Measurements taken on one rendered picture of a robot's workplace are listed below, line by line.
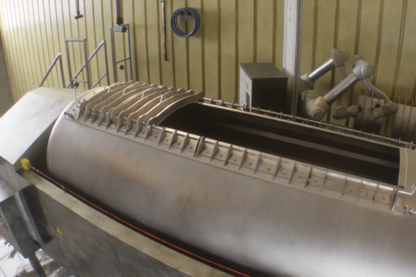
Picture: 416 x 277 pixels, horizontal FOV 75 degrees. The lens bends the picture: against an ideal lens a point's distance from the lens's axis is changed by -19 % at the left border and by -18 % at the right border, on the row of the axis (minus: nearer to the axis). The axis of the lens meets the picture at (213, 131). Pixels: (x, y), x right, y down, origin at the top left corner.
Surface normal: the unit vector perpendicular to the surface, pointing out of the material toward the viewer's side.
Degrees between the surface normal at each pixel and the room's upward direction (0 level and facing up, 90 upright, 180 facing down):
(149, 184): 55
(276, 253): 65
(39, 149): 90
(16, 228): 90
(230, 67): 90
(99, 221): 0
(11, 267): 0
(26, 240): 90
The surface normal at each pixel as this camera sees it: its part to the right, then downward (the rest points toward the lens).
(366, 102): -0.46, -0.04
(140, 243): -0.03, -0.89
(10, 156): -0.18, -0.70
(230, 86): -0.51, 0.38
